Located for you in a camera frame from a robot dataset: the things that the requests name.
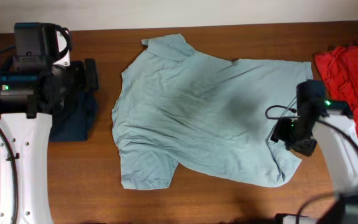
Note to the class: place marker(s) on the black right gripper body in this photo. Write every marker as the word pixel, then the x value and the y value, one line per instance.
pixel 294 137

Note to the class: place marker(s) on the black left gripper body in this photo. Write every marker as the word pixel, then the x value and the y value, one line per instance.
pixel 79 77

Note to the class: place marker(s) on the light blue t-shirt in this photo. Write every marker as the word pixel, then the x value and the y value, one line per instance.
pixel 179 106

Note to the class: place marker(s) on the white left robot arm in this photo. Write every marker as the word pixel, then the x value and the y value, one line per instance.
pixel 40 102

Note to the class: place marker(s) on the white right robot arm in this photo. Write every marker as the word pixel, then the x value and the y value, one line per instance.
pixel 327 124

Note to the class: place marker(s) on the folded navy garment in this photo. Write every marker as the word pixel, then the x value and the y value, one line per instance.
pixel 74 121

